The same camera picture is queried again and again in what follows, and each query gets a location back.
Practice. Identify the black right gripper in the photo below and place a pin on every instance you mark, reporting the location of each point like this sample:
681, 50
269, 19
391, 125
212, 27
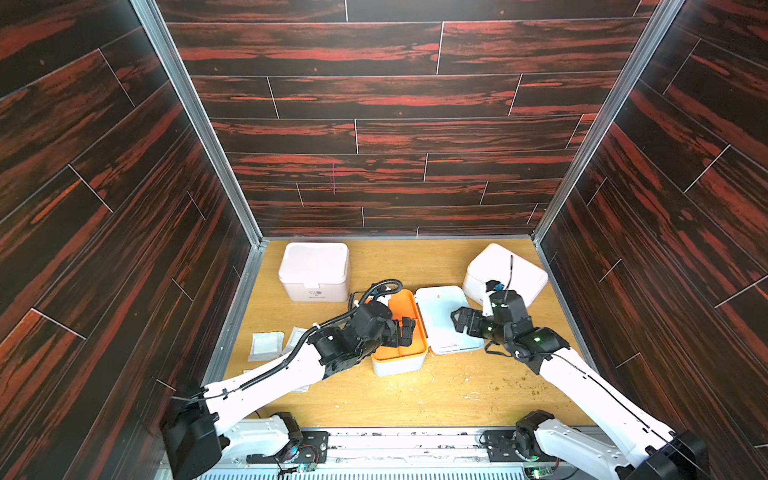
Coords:
470, 321

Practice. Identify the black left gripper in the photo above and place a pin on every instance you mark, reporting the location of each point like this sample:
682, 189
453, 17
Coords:
405, 333

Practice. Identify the white orange handled box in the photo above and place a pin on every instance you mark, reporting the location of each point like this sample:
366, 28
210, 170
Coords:
430, 308

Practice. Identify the white pink first aid box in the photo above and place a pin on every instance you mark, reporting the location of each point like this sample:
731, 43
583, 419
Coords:
496, 263

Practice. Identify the pink medicine chest box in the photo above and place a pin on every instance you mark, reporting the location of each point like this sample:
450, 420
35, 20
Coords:
316, 272

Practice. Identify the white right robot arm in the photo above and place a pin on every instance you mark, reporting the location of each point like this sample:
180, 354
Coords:
641, 446

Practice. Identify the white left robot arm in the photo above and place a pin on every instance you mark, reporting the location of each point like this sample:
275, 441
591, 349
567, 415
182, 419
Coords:
205, 430

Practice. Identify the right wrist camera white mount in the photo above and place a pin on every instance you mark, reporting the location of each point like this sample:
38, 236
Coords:
491, 287

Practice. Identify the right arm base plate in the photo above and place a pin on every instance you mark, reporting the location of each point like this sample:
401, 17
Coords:
506, 445

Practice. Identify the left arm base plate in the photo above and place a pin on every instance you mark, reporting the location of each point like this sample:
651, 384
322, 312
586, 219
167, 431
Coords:
304, 450

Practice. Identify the aluminium frame rail right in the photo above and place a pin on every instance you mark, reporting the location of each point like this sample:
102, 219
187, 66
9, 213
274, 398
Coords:
656, 29

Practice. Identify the aluminium frame rail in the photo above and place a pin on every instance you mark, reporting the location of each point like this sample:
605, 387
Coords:
158, 33
656, 29

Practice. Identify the aluminium frame rail left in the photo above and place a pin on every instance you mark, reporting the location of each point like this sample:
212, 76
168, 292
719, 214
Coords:
158, 33

